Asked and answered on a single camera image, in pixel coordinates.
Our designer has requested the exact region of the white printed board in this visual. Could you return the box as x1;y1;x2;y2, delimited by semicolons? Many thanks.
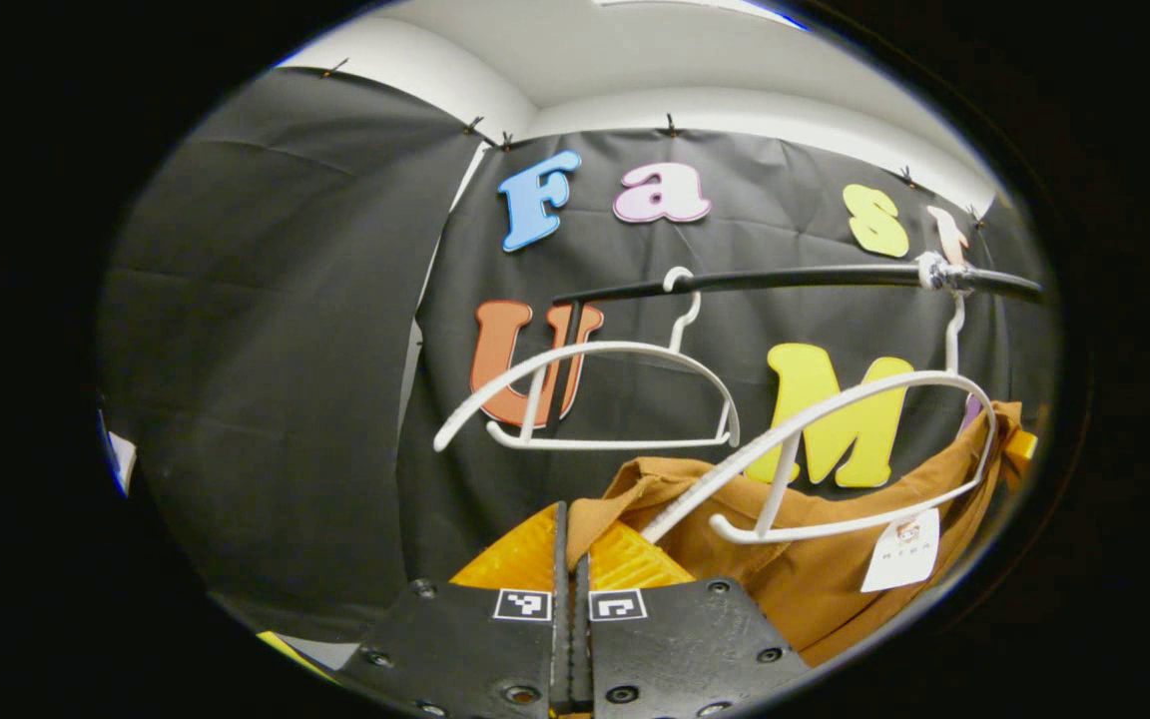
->
100;427;139;497

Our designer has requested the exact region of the black backdrop cloth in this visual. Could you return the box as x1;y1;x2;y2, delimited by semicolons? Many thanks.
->
99;66;1057;642

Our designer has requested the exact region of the black clothes rack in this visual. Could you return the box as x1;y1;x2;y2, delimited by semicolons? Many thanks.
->
544;261;1045;436

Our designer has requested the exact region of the white plastic hanger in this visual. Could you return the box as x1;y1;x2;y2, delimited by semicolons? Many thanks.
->
432;265;743;453

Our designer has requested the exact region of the brown shirt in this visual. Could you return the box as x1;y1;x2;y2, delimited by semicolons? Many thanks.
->
566;399;1031;669

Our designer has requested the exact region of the row of black clips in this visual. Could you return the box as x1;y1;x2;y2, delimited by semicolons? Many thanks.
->
322;57;986;230

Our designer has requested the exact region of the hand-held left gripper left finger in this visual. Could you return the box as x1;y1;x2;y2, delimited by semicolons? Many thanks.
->
335;501;573;719

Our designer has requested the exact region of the white hanger with hook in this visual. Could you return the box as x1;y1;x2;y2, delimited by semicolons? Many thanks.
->
639;251;999;547

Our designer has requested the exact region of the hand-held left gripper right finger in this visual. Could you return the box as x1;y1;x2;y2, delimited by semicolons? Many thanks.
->
571;519;817;719

